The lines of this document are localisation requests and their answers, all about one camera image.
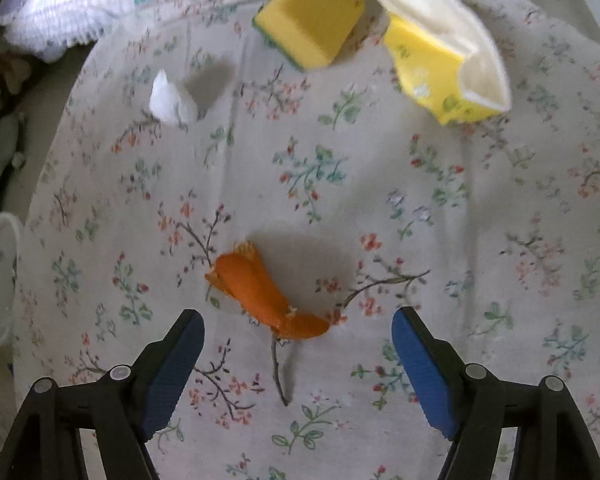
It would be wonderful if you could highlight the orange peel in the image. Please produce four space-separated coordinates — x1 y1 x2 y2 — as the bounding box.
206 242 330 340

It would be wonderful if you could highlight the floral bed sheet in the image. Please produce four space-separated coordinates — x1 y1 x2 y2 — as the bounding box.
14 0 600 479

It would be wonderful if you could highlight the yellow sponge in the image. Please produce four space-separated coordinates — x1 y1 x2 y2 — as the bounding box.
253 0 365 72

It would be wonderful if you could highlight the small white tissue wad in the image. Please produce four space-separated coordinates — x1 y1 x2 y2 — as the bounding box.
149 70 198 127

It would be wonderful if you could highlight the yellow paper cup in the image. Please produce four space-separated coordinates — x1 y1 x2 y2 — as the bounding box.
377 0 513 125

